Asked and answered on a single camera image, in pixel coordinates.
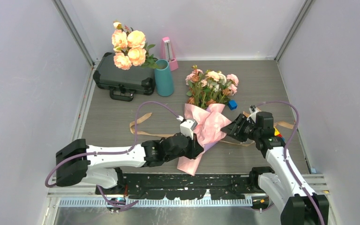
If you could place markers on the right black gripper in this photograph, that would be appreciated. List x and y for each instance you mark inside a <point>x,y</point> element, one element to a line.
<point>232,130</point>

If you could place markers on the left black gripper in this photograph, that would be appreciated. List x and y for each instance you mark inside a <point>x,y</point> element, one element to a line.
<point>195,147</point>

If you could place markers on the pink flower bouquet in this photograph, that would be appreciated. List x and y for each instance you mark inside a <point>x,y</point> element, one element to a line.
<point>209,92</point>

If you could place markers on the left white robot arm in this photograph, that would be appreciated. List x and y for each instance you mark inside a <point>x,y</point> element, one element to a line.
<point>78,162</point>

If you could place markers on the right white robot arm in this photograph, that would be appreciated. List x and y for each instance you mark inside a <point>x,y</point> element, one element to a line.
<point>296,201</point>

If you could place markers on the teal vase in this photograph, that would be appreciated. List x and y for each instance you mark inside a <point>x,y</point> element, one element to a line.
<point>163,78</point>

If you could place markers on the small blue brick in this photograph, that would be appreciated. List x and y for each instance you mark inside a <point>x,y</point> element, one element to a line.
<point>232,105</point>

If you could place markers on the black carrying case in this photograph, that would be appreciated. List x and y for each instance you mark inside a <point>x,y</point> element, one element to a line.
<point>123,85</point>

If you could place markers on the pink metronome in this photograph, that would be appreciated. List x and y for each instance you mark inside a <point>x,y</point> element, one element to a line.
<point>167,53</point>

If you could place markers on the peach artificial roses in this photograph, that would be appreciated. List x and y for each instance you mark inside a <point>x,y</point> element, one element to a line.
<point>131,48</point>

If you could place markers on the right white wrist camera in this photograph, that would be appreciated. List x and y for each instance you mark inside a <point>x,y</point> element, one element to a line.
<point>253,113</point>

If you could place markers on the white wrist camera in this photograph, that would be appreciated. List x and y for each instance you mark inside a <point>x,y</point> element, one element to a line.
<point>187,126</point>
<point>253,113</point>

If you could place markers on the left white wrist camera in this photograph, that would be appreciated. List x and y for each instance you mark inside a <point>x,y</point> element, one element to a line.
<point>187,126</point>

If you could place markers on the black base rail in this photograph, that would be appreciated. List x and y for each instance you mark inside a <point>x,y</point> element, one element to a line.
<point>138,186</point>

